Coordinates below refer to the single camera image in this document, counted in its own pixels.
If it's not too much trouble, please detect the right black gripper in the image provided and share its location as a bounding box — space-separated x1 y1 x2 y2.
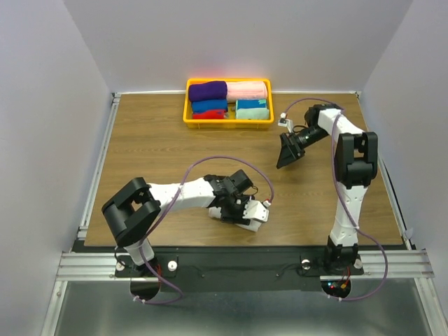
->
276 126 330 169

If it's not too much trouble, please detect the purple towel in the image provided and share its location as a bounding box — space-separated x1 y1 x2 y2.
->
188 80 228 102

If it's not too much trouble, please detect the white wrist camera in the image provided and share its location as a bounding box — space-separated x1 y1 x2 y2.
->
243 199 272 223
277 112 294 133

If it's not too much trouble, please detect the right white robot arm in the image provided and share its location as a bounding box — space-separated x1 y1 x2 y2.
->
276 104 378 273

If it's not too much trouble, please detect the light pink rolled towel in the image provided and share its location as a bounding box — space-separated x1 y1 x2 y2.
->
226 81 268 102

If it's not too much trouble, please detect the red rolled towel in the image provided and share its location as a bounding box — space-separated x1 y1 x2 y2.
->
192 109 227 120

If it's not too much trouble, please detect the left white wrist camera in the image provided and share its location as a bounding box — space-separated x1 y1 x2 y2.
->
243 199 272 223

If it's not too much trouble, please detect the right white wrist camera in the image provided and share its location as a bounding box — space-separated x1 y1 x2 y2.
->
277 112 294 133

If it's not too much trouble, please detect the blue rolled towel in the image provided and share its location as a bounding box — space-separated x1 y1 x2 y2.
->
191 99 228 113

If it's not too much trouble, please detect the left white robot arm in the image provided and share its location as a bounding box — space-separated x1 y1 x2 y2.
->
101 170 268 276

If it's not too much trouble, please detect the teal mint rolled towel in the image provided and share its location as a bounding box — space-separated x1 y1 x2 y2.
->
235 99 270 120

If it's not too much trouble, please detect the aluminium frame rail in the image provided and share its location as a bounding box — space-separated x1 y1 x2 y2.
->
57 250 435 281

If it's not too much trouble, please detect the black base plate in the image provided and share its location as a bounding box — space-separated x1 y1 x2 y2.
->
113 245 365 294

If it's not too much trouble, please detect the yellow plastic basket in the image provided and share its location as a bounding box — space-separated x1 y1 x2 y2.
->
183 78 274 129

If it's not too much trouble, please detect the white towel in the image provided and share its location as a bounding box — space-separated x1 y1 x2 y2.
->
208 207 262 232

